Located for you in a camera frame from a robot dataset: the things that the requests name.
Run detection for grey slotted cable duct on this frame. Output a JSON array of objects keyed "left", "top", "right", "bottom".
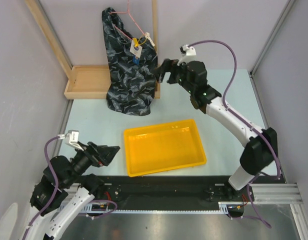
[{"left": 78, "top": 202, "right": 245, "bottom": 218}]

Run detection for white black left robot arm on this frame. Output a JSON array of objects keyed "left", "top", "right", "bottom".
[{"left": 20, "top": 141, "right": 120, "bottom": 240}]

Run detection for pink wire hanger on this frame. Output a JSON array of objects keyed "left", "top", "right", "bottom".
[{"left": 110, "top": 0, "right": 145, "bottom": 42}]

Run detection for yellow plastic tray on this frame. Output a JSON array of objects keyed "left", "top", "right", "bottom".
[{"left": 123, "top": 119, "right": 207, "bottom": 178}]

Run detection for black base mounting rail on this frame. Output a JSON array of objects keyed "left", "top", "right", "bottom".
[{"left": 100, "top": 176, "right": 283, "bottom": 212}]

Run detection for white blue paper tags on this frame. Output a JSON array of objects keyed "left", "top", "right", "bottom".
[{"left": 129, "top": 41, "right": 142, "bottom": 65}]

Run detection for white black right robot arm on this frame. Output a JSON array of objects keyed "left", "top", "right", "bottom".
[{"left": 152, "top": 58, "right": 281, "bottom": 201}]

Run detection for wooden hanging rack frame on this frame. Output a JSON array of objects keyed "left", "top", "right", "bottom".
[{"left": 26, "top": 0, "right": 158, "bottom": 100}]

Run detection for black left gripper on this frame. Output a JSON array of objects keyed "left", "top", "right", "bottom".
[{"left": 63, "top": 140, "right": 120, "bottom": 187}]

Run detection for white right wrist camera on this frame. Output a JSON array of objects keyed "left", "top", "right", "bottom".
[{"left": 177, "top": 44, "right": 197, "bottom": 66}]

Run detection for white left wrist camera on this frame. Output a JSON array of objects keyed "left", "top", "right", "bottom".
[{"left": 57, "top": 130, "right": 81, "bottom": 149}]

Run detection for aluminium frame profile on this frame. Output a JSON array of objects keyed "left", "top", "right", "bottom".
[{"left": 251, "top": 183, "right": 308, "bottom": 240}]

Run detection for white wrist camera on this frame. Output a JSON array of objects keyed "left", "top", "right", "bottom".
[
  {"left": 177, "top": 44, "right": 197, "bottom": 66},
  {"left": 57, "top": 130, "right": 81, "bottom": 149}
]

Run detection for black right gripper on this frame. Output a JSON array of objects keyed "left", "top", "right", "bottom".
[{"left": 152, "top": 58, "right": 194, "bottom": 94}]

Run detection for dark patterned shorts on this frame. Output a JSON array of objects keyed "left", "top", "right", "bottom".
[{"left": 101, "top": 7, "right": 158, "bottom": 116}]

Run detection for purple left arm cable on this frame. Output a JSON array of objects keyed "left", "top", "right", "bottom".
[{"left": 44, "top": 136, "right": 119, "bottom": 221}]

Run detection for yellow plastic tag loop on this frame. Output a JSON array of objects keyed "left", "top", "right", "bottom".
[{"left": 132, "top": 34, "right": 148, "bottom": 48}]

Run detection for beige drawstring cord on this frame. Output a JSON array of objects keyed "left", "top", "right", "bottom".
[{"left": 144, "top": 31, "right": 156, "bottom": 47}]

